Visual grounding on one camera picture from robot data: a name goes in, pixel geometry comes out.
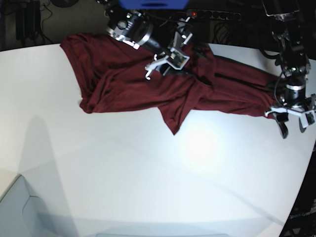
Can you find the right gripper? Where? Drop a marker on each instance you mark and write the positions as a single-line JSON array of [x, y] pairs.
[[156, 41]]

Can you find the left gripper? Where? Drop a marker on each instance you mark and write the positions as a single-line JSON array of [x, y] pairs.
[[293, 97]]

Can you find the dark red t-shirt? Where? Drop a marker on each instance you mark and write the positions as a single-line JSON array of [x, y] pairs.
[[111, 77]]

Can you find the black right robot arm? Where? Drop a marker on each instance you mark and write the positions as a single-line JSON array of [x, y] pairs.
[[130, 25]]

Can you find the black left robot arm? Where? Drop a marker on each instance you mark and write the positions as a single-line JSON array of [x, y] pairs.
[[292, 58]]

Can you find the black power strip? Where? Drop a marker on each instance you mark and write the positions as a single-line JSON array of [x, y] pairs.
[[213, 15]]

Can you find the blue box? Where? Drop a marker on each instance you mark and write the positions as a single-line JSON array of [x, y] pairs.
[[153, 4]]

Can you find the black box on floor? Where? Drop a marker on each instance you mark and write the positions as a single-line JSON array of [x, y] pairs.
[[27, 21]]

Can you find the white bin at corner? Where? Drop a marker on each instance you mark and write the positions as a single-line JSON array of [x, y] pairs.
[[18, 217]]

